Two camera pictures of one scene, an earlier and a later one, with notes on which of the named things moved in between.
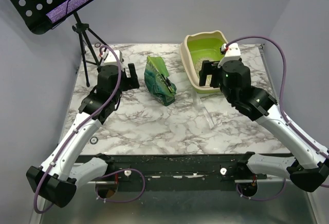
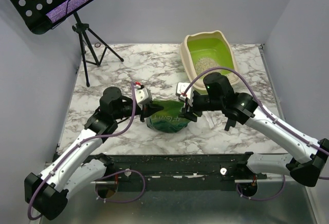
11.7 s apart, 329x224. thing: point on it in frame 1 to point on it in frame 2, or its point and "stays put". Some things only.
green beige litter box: x=197 y=48 stays put
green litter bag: x=158 y=81 to x=168 y=119
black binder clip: x=167 y=82 to x=230 y=122
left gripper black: x=131 y=82 to x=148 y=109
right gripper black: x=209 y=73 to x=189 y=109
